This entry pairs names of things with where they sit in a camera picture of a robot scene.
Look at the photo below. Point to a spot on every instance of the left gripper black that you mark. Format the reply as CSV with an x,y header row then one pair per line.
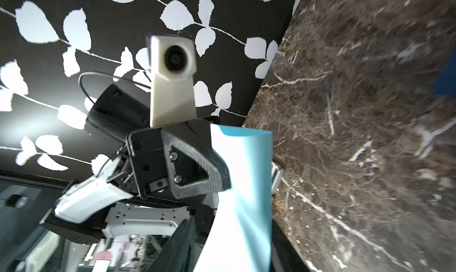
x,y
177,163

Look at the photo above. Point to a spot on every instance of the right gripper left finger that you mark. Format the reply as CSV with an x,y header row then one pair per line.
x,y
178,253

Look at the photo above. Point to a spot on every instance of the white square paper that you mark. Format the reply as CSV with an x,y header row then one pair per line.
x,y
240,237

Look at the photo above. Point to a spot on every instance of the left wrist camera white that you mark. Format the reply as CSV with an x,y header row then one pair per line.
x,y
172,66

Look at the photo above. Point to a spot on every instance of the blue square paper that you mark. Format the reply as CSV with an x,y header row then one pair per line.
x,y
446,82

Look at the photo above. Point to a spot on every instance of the blue white poker card box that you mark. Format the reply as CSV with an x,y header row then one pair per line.
x,y
276,176

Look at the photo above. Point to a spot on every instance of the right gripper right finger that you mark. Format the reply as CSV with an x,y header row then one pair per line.
x,y
284,258

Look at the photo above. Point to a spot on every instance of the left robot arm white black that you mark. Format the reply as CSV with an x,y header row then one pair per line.
x,y
107,204

